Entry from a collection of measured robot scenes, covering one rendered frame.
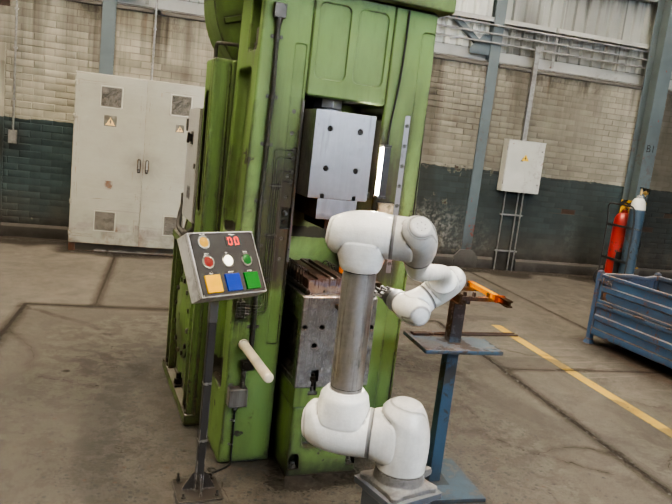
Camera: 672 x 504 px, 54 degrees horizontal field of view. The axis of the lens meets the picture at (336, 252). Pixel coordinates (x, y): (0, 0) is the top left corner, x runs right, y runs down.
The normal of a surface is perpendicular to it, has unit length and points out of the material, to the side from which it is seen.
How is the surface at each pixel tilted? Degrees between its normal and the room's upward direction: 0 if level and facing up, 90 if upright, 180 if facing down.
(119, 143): 90
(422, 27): 90
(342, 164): 90
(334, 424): 88
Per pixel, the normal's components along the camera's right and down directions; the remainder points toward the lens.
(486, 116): 0.25, 0.18
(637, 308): -0.93, -0.06
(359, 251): -0.20, 0.26
